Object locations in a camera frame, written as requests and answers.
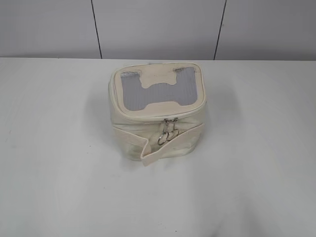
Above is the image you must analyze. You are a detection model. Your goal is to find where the cream canvas zipper bag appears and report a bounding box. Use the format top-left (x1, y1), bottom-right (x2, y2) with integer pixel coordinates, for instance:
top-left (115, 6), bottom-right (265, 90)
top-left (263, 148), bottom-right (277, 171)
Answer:
top-left (108, 62), bottom-right (206, 166)

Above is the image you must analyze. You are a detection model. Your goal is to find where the silver zipper pull ring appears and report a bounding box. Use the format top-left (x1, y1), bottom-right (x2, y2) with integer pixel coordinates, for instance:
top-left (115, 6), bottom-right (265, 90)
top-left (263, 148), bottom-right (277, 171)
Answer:
top-left (157, 118), bottom-right (171, 147)
top-left (167, 118), bottom-right (182, 142)

